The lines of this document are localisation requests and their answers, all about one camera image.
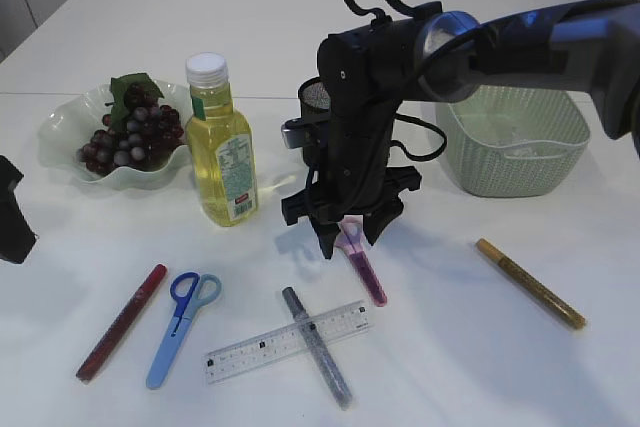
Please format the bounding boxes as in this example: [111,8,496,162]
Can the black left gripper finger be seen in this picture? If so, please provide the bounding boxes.
[0,156,37,264]

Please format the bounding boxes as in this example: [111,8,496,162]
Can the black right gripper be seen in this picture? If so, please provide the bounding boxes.
[281,146,421,260]

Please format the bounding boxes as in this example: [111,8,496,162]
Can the pink scissors purple sheath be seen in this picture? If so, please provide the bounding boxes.
[334,217,387,307]

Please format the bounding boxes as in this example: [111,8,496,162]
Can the yellow tea drink bottle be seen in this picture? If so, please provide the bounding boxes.
[185,52,258,227]

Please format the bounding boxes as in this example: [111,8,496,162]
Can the purple artificial grape bunch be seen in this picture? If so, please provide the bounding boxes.
[76,73,185,177]

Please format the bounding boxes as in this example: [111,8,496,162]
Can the clear plastic sheet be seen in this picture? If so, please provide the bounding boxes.
[494,119,562,159]

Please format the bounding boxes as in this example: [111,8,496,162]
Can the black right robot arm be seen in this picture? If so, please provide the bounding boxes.
[282,0,639,257]

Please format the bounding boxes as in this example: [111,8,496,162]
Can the clear plastic ruler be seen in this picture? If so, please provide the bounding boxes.
[203,300,372,384]

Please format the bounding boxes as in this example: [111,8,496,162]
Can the pale green wavy glass plate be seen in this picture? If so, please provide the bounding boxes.
[37,83,191,190]

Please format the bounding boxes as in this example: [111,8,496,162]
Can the red glitter marker pen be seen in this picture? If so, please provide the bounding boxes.
[75,264,168,383]

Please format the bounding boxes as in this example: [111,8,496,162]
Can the black mesh pen holder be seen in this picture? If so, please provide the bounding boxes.
[298,77,330,167]

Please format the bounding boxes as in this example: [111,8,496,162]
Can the silver glitter marker pen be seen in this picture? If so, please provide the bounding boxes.
[282,287,353,410]

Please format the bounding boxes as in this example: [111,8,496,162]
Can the gold glitter marker pen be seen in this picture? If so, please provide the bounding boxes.
[475,238,587,330]

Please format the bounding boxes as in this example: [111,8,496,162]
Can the green plastic woven basket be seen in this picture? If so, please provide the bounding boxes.
[435,86,591,198]

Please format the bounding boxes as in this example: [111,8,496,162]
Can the blue scissors with sheath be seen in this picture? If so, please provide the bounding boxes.
[145,272,222,390]

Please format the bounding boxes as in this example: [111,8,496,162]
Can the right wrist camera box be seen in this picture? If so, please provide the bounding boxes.
[281,117,329,150]

